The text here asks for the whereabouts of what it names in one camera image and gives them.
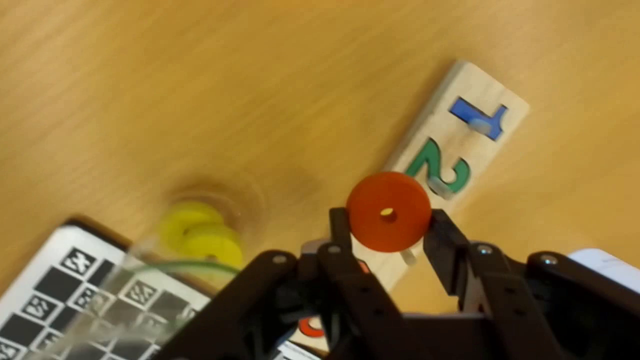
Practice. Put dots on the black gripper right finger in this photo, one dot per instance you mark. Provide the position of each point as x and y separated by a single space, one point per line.
546 306

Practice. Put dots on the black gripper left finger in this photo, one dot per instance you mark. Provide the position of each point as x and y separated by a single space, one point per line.
300 306

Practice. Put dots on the orange disc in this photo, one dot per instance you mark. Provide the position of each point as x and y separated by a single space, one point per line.
372 201

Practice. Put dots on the wooden number peg board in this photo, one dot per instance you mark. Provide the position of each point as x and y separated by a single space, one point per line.
467 86

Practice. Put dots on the black white marker board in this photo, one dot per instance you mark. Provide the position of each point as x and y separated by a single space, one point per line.
41 301

